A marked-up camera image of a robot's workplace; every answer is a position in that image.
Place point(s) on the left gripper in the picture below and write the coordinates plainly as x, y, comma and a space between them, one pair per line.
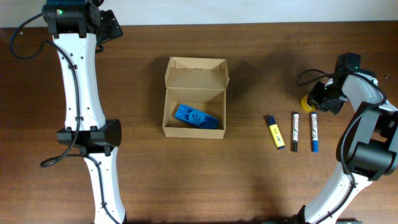
112, 28

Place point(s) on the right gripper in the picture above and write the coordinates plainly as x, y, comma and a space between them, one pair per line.
313, 99

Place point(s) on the blue whiteboard marker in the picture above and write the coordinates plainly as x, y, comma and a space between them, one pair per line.
314, 126

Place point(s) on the yellow tape roll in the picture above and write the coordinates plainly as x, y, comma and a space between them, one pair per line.
304, 104

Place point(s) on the black whiteboard marker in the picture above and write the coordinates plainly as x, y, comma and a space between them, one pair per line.
295, 131

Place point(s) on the yellow highlighter pen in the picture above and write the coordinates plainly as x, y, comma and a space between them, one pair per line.
277, 137

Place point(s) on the brown cardboard box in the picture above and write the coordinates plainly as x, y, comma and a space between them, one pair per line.
200, 83

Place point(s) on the blue plastic case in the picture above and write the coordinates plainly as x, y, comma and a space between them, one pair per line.
195, 117

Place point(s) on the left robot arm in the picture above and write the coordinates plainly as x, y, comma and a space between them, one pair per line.
79, 30

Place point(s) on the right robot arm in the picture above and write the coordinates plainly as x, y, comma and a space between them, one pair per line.
367, 149

